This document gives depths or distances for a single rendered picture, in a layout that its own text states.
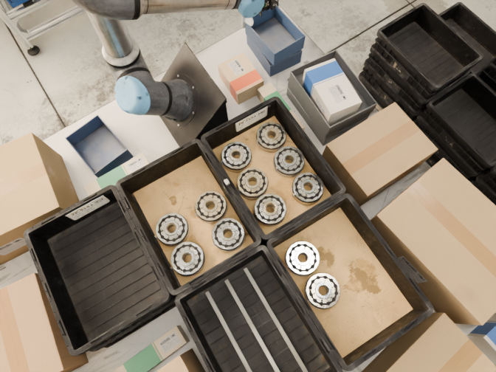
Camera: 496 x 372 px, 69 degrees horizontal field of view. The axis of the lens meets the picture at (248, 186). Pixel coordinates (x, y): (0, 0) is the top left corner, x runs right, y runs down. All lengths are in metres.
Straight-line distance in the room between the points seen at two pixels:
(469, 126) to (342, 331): 1.29
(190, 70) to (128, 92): 0.25
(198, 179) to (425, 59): 1.31
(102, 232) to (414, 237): 0.97
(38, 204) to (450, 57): 1.89
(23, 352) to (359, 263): 1.01
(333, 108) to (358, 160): 0.20
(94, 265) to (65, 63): 1.82
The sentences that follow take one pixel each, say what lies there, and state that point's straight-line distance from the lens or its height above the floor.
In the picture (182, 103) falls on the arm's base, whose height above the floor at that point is 0.89.
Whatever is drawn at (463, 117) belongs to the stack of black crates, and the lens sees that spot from 2.09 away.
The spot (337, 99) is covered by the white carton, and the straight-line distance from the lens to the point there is 1.31.
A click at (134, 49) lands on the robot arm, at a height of 1.05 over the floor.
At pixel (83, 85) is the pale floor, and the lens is 2.66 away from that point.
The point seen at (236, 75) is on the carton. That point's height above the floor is 0.78.
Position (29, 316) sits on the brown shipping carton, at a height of 0.86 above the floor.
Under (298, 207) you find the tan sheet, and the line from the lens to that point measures 1.19.
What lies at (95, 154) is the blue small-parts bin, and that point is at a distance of 1.52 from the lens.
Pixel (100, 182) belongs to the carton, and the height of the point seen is 0.76.
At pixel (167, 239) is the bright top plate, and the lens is 1.16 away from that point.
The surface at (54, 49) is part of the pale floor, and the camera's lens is 2.92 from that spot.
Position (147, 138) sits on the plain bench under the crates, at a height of 0.70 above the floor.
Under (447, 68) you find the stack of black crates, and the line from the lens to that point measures 2.07.
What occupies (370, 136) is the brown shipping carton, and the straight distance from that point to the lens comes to 1.30.
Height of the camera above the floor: 1.97
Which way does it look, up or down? 71 degrees down
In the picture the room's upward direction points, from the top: 4 degrees counter-clockwise
